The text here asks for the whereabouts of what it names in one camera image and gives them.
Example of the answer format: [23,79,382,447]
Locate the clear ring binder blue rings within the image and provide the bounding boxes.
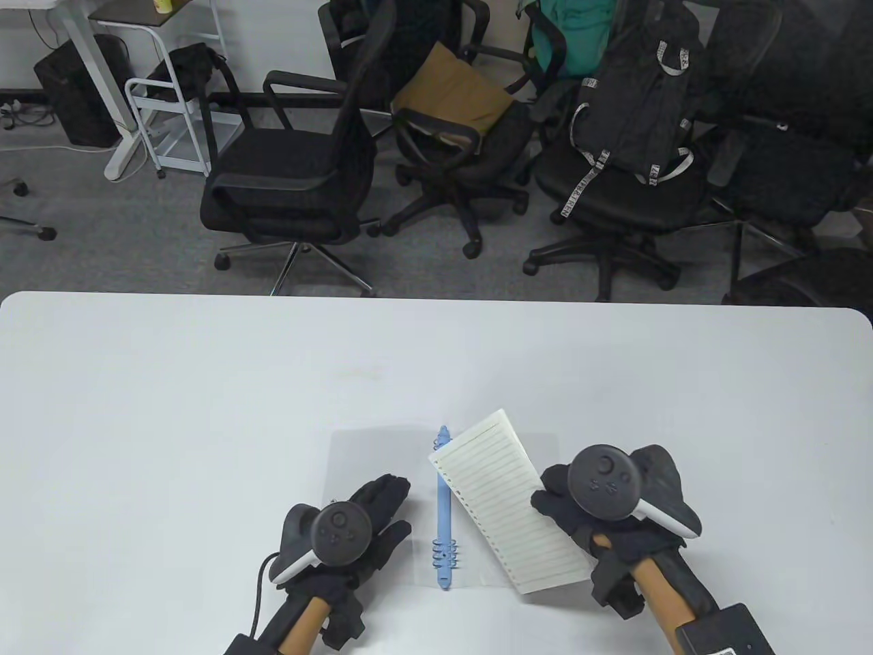
[327,424,560,592]

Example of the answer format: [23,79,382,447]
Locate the black bag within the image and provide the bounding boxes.
[147,42,229,103]

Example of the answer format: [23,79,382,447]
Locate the black backpack white straps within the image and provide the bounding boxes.
[559,0,707,222]

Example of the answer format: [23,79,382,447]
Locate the lined loose-leaf paper stack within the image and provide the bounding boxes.
[428,408,593,596]

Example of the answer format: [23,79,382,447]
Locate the white frame side table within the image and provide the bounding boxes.
[89,0,246,179]

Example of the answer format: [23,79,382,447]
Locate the black computer tower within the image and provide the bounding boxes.
[34,34,137,149]

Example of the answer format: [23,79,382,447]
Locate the person's left hand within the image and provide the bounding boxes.
[276,474,413,616]

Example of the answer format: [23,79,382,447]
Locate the white power strip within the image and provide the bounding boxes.
[0,99,55,130]

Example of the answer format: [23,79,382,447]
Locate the teal backpack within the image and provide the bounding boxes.
[516,0,618,79]

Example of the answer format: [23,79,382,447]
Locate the person's left forearm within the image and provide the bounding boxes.
[259,594,331,655]

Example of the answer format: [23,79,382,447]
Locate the chair base with casters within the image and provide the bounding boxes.
[0,177,58,242]

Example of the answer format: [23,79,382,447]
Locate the black glove cable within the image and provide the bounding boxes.
[249,551,284,639]

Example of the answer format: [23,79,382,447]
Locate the black chair chrome base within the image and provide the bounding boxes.
[200,0,400,298]

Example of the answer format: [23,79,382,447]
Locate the black chair with armrests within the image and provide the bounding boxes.
[368,42,539,260]

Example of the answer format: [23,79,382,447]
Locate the white desk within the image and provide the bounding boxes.
[0,0,147,182]

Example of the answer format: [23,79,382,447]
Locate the person's right forearm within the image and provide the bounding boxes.
[631,546,727,645]

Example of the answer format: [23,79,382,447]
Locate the black mesh office chair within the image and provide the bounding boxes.
[706,0,873,287]

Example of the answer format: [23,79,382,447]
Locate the person's right hand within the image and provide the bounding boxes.
[531,464,687,619]

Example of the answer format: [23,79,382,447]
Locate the black and white controller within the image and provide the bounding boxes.
[567,443,702,541]
[269,501,374,585]

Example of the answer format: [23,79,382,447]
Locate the brown cushion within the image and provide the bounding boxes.
[392,41,516,152]

